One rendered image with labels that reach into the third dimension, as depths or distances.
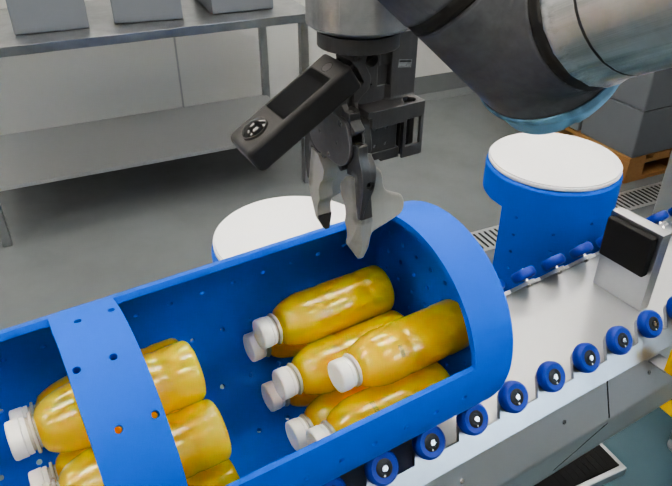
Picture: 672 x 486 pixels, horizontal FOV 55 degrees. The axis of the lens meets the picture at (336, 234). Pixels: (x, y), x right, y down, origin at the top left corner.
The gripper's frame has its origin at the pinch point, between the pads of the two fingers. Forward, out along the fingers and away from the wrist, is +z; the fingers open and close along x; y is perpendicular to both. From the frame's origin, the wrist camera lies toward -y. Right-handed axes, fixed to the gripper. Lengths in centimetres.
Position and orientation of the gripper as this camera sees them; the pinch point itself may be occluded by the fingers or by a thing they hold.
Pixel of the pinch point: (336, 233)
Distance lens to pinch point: 64.4
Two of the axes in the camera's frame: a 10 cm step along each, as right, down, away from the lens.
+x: -5.2, -4.6, 7.2
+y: 8.5, -2.8, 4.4
